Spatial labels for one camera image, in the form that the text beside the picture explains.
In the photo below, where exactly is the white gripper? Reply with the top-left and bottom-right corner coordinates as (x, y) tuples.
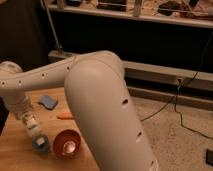
(3, 93), (33, 120)

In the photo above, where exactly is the white plastic bottle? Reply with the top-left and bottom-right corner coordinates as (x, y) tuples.
(21, 112), (45, 146)

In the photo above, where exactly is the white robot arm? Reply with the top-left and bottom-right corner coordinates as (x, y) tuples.
(0, 51), (160, 171)

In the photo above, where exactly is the red ceramic bowl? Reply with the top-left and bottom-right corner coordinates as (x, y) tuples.
(53, 129), (81, 159)

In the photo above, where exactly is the blue sponge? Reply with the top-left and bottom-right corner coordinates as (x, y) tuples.
(38, 95), (58, 110)

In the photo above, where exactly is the small blue cup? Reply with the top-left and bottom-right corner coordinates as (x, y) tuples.
(32, 134), (50, 153)

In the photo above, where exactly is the metal pole stand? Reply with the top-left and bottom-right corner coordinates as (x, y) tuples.
(42, 0), (71, 58)

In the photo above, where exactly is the black box on floor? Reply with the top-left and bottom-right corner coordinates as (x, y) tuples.
(206, 149), (213, 166)

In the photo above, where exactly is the wooden shelf with clutter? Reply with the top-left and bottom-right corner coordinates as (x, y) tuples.
(41, 0), (213, 29)

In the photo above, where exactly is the orange handled tool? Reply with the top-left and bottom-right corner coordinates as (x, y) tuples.
(56, 112), (73, 120)

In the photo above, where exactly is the black cable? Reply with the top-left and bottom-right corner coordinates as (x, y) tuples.
(139, 31), (213, 141)

